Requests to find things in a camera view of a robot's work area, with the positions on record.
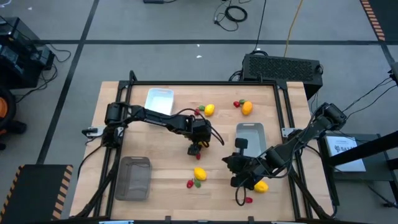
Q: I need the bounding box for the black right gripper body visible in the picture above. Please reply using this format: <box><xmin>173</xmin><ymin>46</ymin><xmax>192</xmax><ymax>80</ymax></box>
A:
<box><xmin>238</xmin><ymin>154</ymin><xmax>269</xmax><ymax>189</ymax></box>

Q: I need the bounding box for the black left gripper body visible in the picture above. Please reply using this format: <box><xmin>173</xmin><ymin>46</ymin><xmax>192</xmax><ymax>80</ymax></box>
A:
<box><xmin>186</xmin><ymin>116</ymin><xmax>213</xmax><ymax>146</ymax></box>

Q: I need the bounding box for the yellow toy lemon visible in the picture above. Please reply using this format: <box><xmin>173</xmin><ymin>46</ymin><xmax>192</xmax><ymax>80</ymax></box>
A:
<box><xmin>193</xmin><ymin>167</ymin><xmax>208</xmax><ymax>182</ymax></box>
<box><xmin>254</xmin><ymin>180</ymin><xmax>269</xmax><ymax>194</ymax></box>
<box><xmin>203</xmin><ymin>103</ymin><xmax>216</xmax><ymax>117</ymax></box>

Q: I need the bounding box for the light grey plastic basket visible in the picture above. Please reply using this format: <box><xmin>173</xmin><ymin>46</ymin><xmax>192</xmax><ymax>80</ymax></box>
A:
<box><xmin>235</xmin><ymin>122</ymin><xmax>267</xmax><ymax>158</ymax></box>

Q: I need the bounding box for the white plastic basket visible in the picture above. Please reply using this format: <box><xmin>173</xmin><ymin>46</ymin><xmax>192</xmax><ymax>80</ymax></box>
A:
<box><xmin>144</xmin><ymin>88</ymin><xmax>175</xmax><ymax>116</ymax></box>

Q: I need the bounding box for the dark grey plastic basket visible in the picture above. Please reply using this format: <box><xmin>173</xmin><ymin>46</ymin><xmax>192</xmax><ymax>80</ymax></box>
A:
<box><xmin>114</xmin><ymin>156</ymin><xmax>152</xmax><ymax>202</ymax></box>

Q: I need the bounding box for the black computer case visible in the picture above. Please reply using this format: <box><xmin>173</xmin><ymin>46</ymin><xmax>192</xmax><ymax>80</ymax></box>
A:
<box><xmin>241</xmin><ymin>53</ymin><xmax>323</xmax><ymax>100</ymax></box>

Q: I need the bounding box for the white printed paper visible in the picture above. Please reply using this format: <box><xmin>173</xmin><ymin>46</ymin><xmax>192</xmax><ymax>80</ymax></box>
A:
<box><xmin>325</xmin><ymin>136</ymin><xmax>367</xmax><ymax>173</ymax></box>

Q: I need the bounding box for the black stand beam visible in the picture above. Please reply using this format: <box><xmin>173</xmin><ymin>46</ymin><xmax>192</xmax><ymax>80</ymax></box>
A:
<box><xmin>328</xmin><ymin>130</ymin><xmax>398</xmax><ymax>167</ymax></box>

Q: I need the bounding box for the black side table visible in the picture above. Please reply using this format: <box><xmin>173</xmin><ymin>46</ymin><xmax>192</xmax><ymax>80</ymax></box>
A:
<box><xmin>317</xmin><ymin>133</ymin><xmax>398</xmax><ymax>187</ymax></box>

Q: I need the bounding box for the orange and black wheel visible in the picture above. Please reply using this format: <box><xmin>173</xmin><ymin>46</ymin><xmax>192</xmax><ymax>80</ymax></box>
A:
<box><xmin>0</xmin><ymin>85</ymin><xmax>28</xmax><ymax>150</ymax></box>

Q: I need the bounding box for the black equipment rack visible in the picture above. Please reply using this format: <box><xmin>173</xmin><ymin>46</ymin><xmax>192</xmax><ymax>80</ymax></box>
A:
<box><xmin>0</xmin><ymin>16</ymin><xmax>56</xmax><ymax>91</ymax></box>

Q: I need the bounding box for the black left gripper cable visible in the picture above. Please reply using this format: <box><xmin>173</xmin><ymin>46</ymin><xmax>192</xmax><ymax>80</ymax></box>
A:
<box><xmin>172</xmin><ymin>107</ymin><xmax>225</xmax><ymax>147</ymax></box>

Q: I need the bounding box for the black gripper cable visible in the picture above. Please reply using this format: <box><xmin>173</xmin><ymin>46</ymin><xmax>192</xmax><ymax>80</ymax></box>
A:
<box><xmin>234</xmin><ymin>174</ymin><xmax>248</xmax><ymax>207</ymax></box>
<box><xmin>172</xmin><ymin>107</ymin><xmax>225</xmax><ymax>147</ymax></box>

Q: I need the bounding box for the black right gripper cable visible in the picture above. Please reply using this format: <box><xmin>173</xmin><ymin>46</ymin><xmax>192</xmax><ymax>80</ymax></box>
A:
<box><xmin>234</xmin><ymin>174</ymin><xmax>248</xmax><ymax>207</ymax></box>

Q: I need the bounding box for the black coiled cable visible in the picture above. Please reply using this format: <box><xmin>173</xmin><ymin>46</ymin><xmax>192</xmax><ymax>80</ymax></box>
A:
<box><xmin>213</xmin><ymin>0</ymin><xmax>249</xmax><ymax>32</ymax></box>

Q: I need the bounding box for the black floor cable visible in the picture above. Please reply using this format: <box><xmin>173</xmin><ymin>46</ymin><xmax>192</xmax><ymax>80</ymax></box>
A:
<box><xmin>253</xmin><ymin>0</ymin><xmax>267</xmax><ymax>52</ymax></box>

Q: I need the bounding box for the yellow floor cable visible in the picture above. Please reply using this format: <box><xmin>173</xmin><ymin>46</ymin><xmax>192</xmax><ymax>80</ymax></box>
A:
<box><xmin>283</xmin><ymin>0</ymin><xmax>304</xmax><ymax>58</ymax></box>

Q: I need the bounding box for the black thin cable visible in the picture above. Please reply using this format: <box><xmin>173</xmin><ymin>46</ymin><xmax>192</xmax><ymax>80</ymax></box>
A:
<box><xmin>341</xmin><ymin>76</ymin><xmax>398</xmax><ymax>121</ymax></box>

